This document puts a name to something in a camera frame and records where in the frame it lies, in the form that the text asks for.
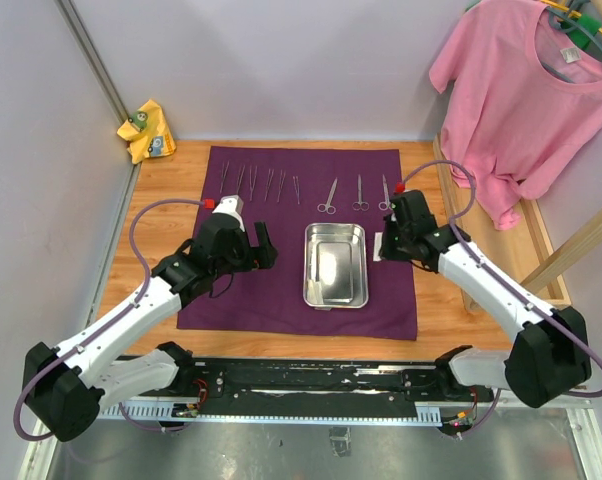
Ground wooden beam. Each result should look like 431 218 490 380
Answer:
521 209 602 306

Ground wooden tray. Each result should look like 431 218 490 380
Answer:
433 139 554 282

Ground steel scissors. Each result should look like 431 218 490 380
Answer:
352 174 369 212
317 178 338 215
378 175 391 211

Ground white gauze pad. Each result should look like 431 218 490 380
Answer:
373 232 383 262

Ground purple surgical wrap cloth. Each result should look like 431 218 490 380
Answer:
177 146 417 340

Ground pink t-shirt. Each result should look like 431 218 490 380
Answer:
429 1 602 230

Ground steel instrument tray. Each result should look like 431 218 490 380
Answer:
303 223 369 311

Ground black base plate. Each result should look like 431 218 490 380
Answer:
141 357 494 422

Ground yellow paper bag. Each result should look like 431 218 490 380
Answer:
117 99 176 165

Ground grey clothes hanger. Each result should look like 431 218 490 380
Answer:
547 1 602 62

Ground green hanger clip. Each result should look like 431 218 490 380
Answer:
568 14 602 50

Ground aluminium corner post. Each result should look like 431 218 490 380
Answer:
54 0 128 123

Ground aluminium rail frame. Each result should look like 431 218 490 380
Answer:
20 358 602 479

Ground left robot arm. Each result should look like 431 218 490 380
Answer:
23 213 278 442

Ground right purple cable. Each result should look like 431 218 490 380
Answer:
393 159 602 441

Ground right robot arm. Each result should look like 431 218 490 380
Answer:
380 190 592 408

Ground yellow hoop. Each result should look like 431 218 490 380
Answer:
544 1 602 55

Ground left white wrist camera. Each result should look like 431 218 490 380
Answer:
212 195 245 231

